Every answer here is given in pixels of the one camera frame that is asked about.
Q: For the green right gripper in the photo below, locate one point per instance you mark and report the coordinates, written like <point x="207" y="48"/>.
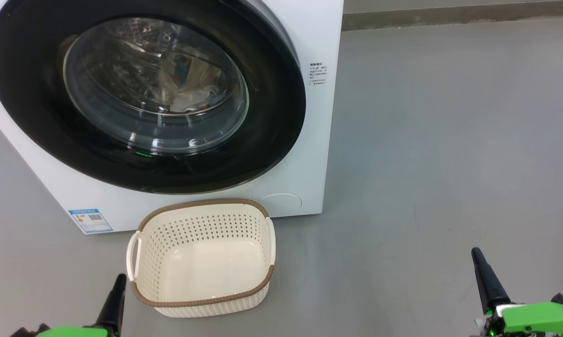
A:
<point x="539" y="318"/>

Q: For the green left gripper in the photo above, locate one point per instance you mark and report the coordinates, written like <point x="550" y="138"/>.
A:
<point x="75" y="332"/>

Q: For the black round glass washer door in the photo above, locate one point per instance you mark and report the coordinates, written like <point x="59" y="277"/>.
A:
<point x="28" y="93"/>

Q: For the white front-load washing machine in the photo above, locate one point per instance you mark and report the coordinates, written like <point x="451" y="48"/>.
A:
<point x="321" y="140"/>

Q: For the stainless steel washer drum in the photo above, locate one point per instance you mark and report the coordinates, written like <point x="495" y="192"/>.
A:
<point x="122" y="61"/>

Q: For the blue energy label sticker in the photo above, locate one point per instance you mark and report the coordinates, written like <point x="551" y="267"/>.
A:
<point x="90" y="221"/>

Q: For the cream perforated laundry basket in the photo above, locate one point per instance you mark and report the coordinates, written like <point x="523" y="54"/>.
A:
<point x="206" y="271"/>

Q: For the round white filter cover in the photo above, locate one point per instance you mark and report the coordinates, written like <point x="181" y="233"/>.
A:
<point x="284" y="203"/>

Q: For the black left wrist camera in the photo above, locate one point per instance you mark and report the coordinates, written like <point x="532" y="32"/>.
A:
<point x="28" y="332"/>

